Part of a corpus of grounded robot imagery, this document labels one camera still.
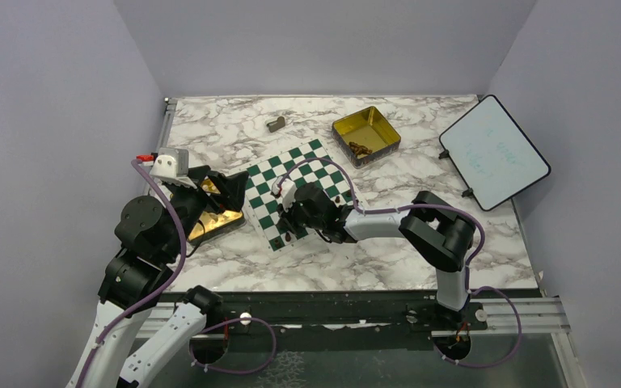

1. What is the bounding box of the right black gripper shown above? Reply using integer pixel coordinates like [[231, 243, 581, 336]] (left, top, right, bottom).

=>
[[276, 194, 324, 237]]

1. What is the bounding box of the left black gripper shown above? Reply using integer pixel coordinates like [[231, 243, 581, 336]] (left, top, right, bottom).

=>
[[163, 164, 250, 260]]

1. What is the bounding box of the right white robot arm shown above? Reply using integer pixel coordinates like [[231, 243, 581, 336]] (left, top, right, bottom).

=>
[[271, 181, 485, 329]]

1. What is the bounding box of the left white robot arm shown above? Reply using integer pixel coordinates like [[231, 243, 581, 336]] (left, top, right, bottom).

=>
[[68, 159, 249, 387]]

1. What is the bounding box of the gold tin with white pieces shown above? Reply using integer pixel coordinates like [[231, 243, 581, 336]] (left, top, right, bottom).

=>
[[163, 171, 244, 244]]

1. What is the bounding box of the gold tin with dark pieces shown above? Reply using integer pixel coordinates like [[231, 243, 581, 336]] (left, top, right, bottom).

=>
[[332, 106, 401, 169]]

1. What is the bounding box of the small grey tan clip device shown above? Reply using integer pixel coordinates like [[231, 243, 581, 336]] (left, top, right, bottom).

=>
[[265, 116, 286, 133]]

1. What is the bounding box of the small whiteboard tablet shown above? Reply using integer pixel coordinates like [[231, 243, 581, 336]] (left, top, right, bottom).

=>
[[439, 95, 551, 211]]

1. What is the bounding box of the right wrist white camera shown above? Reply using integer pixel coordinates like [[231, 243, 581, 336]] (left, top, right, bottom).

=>
[[271, 176, 297, 212]]

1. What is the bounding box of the wrist white camera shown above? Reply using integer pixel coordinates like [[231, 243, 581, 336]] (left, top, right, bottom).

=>
[[271, 176, 297, 212], [136, 147, 196, 188]]

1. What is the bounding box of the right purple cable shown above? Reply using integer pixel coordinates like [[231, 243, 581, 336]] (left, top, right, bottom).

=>
[[272, 156, 523, 370]]

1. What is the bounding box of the purple cable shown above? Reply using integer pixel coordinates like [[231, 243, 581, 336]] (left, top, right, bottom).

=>
[[272, 156, 523, 370], [74, 158, 278, 388]]

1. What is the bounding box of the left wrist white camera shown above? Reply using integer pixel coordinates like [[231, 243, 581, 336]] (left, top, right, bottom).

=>
[[136, 147, 196, 188]]

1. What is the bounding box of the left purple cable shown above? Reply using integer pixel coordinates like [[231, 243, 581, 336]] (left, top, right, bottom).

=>
[[74, 158, 278, 388]]

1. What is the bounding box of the black metal base frame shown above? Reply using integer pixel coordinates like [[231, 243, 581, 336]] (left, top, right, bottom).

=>
[[207, 289, 571, 352]]

